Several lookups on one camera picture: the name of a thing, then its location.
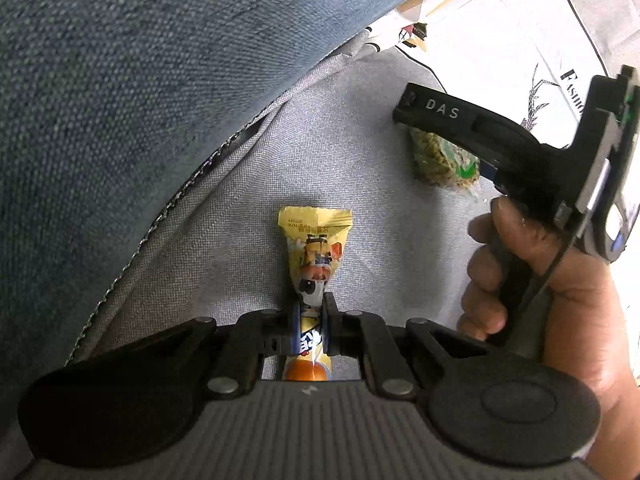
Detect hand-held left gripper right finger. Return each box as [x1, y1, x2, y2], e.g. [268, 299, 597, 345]
[320, 291, 488, 401]

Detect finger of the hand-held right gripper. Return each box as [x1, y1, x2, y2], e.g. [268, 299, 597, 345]
[392, 81, 546, 171]

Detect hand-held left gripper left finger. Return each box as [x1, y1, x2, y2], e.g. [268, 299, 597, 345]
[125, 305, 302, 401]

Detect green snack bar wrapper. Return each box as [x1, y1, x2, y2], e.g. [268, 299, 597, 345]
[409, 127, 488, 197]

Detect yellow cartoon snack wrapper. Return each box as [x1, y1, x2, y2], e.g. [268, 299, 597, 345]
[277, 205, 353, 383]

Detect person's right hand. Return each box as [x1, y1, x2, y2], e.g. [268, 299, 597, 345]
[457, 198, 640, 462]

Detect grey deer print sheet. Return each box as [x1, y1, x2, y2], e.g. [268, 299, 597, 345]
[65, 0, 640, 396]

